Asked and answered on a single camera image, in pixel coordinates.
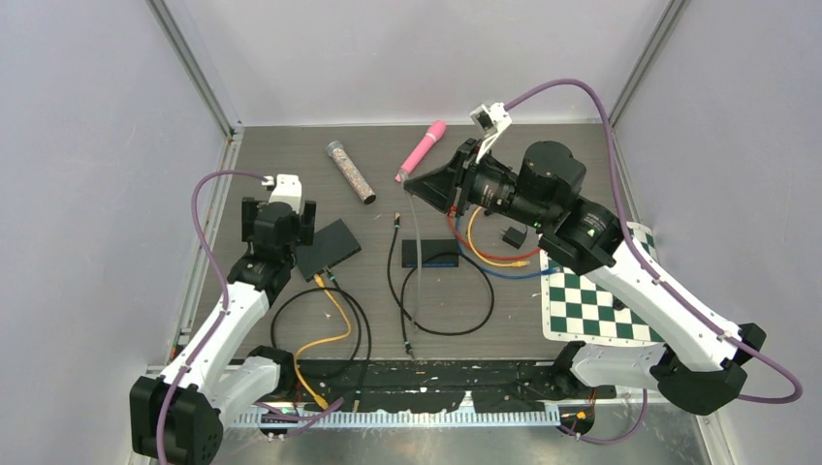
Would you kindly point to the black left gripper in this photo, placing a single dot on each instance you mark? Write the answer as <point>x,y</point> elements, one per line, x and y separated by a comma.
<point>302,225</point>

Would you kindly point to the glitter tube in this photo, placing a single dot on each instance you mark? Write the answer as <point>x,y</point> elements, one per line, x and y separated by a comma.
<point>351,173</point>

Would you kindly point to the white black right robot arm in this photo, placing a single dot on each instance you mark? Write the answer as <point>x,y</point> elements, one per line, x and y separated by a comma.
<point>697,366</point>

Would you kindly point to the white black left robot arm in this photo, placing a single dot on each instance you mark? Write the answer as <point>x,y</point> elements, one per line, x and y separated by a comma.
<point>180,416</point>

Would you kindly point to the pink marker pen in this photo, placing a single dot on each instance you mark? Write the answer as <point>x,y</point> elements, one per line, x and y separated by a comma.
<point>433,134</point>

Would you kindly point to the aluminium front rail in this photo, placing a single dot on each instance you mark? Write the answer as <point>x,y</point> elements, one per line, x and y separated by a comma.
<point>427,385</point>

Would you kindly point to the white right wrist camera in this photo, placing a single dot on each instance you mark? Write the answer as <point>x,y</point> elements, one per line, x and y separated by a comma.
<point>493,120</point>

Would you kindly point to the small black TP-Link switch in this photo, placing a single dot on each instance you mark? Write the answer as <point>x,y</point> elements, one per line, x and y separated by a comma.
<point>435,253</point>

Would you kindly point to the black power adapter with cord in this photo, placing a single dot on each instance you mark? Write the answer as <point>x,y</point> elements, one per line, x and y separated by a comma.
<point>515,236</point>

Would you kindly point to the dark grey network switch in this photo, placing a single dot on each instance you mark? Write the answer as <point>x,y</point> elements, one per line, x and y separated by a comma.
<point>332,245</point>

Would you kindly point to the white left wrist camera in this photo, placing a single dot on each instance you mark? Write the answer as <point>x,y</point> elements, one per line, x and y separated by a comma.
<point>284,188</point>

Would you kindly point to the green white checkerboard mat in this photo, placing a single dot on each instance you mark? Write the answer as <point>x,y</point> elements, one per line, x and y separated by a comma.
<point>575,309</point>

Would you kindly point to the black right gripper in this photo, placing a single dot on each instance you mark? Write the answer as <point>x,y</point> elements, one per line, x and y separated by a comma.
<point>452,183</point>

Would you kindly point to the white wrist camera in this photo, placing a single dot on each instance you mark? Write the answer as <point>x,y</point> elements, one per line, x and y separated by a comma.
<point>284,188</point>
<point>493,120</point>

